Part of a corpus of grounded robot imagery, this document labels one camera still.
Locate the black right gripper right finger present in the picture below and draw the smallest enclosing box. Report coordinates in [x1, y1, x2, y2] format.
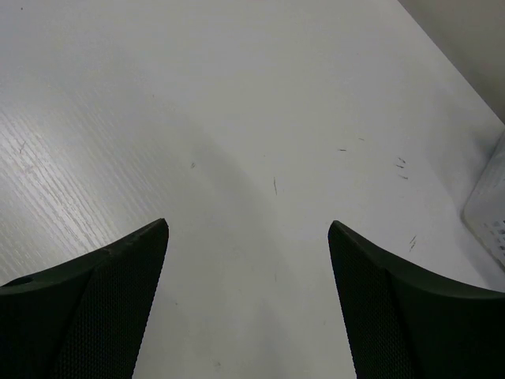
[328, 221, 504, 378]

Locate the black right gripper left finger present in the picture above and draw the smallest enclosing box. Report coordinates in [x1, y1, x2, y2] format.
[1, 219, 169, 378]

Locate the white perforated plastic basket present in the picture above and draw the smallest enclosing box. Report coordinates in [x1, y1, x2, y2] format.
[462, 134, 505, 268]

